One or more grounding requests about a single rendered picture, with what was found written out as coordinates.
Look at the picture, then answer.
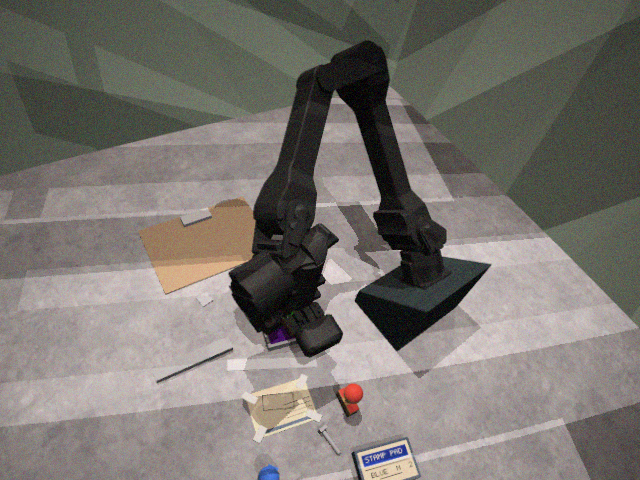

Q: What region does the red rubber stamp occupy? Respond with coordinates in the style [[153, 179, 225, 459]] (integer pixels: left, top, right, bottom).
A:
[[336, 384, 363, 417]]

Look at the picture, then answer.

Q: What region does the cream paper card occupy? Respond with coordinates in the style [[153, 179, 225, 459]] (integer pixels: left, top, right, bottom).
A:
[[242, 373, 322, 443]]

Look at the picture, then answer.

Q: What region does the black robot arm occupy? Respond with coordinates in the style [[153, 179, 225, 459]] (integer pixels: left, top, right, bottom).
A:
[[229, 41, 451, 335]]

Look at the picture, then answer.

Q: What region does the green and brown rubber stamp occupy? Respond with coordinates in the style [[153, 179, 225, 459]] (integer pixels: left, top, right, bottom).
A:
[[281, 313, 295, 338]]

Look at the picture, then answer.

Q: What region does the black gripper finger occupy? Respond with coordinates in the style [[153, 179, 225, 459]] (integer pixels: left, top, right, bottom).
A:
[[283, 315, 299, 333]]

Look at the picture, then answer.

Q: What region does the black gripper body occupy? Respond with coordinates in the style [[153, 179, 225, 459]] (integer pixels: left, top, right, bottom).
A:
[[289, 273, 343, 358]]

